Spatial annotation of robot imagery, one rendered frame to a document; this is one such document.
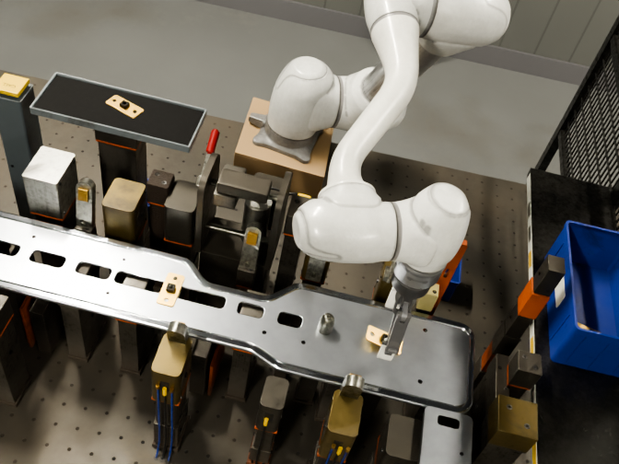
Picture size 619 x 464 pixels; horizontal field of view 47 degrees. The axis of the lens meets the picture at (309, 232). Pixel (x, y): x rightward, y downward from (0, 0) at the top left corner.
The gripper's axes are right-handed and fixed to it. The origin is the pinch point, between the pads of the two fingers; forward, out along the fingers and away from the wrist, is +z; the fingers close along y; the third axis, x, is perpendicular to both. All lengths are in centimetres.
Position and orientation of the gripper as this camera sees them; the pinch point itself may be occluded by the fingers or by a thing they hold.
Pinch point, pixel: (390, 328)
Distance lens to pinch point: 149.6
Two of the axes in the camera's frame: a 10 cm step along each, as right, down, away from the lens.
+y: -1.9, 7.4, -6.4
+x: 9.7, 2.4, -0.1
